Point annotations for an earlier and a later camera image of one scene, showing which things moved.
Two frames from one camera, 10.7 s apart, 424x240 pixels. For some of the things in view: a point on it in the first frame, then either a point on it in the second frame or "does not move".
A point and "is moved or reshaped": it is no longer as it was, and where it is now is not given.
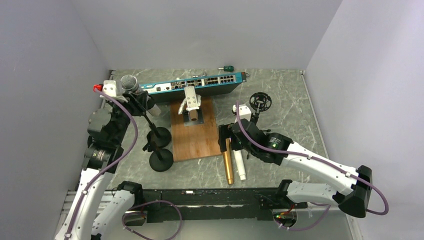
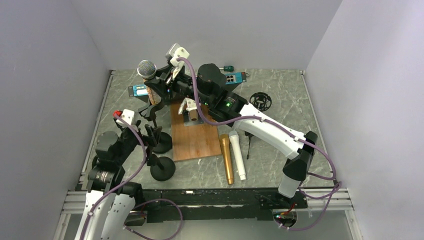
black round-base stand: x=160 y=137 is moved or reshaped
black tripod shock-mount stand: x=260 y=101 does not move
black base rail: x=195 y=205 does not move
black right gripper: x=225 y=132 to x=165 y=80
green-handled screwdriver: x=227 y=68 does not move
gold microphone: x=227 y=159 does not move
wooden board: x=192 y=142 does not move
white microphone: x=239 y=159 does not move
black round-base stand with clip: x=161 y=160 is moved or reshaped
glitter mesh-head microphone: x=130 y=82 to x=147 y=69
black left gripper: x=137 y=102 to x=132 y=130
